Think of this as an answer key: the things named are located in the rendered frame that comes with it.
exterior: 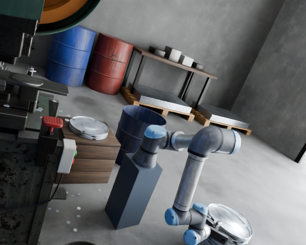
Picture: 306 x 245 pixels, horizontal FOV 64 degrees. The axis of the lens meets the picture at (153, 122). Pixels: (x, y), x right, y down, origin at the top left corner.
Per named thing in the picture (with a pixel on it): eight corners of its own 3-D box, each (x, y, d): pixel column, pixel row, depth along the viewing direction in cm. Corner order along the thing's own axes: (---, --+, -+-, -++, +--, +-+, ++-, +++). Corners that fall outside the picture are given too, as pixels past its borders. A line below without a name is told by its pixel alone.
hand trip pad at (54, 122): (58, 135, 94) (62, 117, 91) (59, 143, 89) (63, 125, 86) (38, 132, 90) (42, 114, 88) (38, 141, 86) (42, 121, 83)
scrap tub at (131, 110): (141, 149, 266) (156, 110, 250) (155, 173, 231) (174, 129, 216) (104, 144, 246) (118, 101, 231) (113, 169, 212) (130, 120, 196)
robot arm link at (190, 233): (198, 233, 113) (195, 251, 114) (208, 227, 122) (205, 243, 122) (183, 225, 118) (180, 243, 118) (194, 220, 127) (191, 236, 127)
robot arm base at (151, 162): (147, 154, 160) (152, 141, 156) (160, 167, 149) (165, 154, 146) (127, 154, 150) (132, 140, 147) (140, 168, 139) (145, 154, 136)
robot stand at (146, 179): (126, 205, 176) (147, 152, 161) (139, 224, 163) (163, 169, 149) (104, 209, 164) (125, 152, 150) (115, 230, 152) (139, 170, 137)
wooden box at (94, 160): (94, 156, 221) (105, 121, 210) (108, 183, 191) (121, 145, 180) (47, 153, 199) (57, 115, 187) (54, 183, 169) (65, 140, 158)
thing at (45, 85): (61, 108, 127) (67, 83, 123) (62, 119, 115) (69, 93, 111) (6, 97, 115) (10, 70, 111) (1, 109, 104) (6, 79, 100)
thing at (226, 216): (200, 200, 161) (201, 199, 161) (234, 210, 171) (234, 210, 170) (220, 233, 134) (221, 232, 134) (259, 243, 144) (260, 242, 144)
